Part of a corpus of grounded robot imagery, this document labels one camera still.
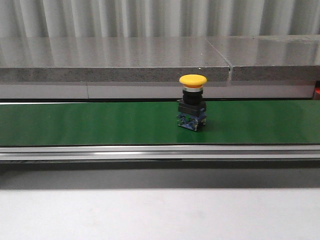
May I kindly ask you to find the grey stone slab right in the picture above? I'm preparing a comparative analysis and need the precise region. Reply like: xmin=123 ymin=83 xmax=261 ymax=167
xmin=207 ymin=35 xmax=320 ymax=83

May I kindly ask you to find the grey stone slab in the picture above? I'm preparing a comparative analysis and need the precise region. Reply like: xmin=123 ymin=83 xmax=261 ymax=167
xmin=207 ymin=35 xmax=320 ymax=83
xmin=0 ymin=37 xmax=229 ymax=83

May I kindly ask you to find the green conveyor belt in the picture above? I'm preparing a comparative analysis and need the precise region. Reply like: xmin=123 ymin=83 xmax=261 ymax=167
xmin=0 ymin=100 xmax=320 ymax=147

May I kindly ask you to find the white panel under slab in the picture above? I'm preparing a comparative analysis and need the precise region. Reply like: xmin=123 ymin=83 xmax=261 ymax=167
xmin=0 ymin=81 xmax=315 ymax=100

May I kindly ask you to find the grey stone slab left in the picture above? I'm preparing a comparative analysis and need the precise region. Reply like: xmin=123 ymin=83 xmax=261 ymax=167
xmin=0 ymin=37 xmax=229 ymax=83

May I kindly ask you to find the red object at right edge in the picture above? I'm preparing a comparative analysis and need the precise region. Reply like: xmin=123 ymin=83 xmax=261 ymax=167
xmin=313 ymin=87 xmax=320 ymax=100

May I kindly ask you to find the grey pleated curtain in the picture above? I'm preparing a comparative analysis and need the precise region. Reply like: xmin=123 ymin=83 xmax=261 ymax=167
xmin=0 ymin=0 xmax=320 ymax=37

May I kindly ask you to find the aluminium conveyor side rail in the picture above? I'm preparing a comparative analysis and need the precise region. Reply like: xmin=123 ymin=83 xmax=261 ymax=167
xmin=0 ymin=144 xmax=320 ymax=164

